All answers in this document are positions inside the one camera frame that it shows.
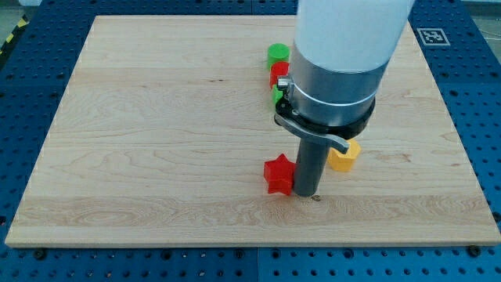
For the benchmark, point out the red star block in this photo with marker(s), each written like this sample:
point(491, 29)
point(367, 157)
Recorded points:
point(279, 175)

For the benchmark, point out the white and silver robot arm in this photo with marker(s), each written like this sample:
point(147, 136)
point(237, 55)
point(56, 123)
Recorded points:
point(340, 52)

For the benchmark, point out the green star block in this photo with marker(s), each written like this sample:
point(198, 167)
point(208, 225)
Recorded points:
point(276, 94)

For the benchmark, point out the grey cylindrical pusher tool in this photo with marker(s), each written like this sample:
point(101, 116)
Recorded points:
point(311, 159)

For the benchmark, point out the red cylinder block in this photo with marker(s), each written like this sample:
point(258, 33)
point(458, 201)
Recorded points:
point(279, 68)

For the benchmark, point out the light wooden board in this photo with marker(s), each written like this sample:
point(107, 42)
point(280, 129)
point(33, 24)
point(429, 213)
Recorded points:
point(161, 136)

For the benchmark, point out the green cylinder block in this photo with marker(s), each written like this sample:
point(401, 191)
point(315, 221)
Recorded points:
point(277, 52)

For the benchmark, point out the yellow hexagon block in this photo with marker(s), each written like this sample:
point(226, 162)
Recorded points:
point(344, 162)

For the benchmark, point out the black and white fiducial marker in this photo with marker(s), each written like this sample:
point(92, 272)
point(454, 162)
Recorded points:
point(431, 36)

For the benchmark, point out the yellow black hazard tape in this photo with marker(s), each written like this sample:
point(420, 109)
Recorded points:
point(15, 35)

